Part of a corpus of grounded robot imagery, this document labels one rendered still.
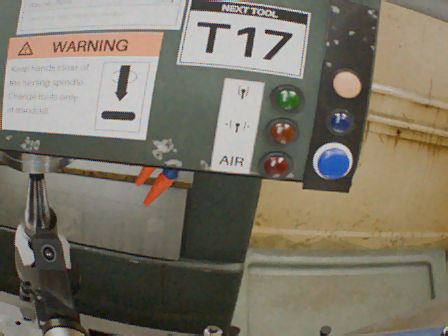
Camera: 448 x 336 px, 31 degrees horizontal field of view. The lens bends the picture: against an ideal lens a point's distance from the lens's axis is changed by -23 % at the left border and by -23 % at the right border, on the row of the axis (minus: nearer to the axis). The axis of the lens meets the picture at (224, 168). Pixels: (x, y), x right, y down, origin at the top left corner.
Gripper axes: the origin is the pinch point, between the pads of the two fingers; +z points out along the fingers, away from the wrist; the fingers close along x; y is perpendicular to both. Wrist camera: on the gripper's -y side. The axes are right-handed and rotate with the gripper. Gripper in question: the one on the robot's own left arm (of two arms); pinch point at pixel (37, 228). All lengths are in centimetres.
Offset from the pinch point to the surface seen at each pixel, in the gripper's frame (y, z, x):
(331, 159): -32.1, -29.0, 22.3
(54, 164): -17.2, -8.5, 1.7
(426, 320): 52, 14, 88
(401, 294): 70, 42, 97
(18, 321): 30.5, 7.7, -6.3
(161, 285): 48, 37, 31
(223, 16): -44, -25, 12
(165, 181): -14.8, -9.3, 15.2
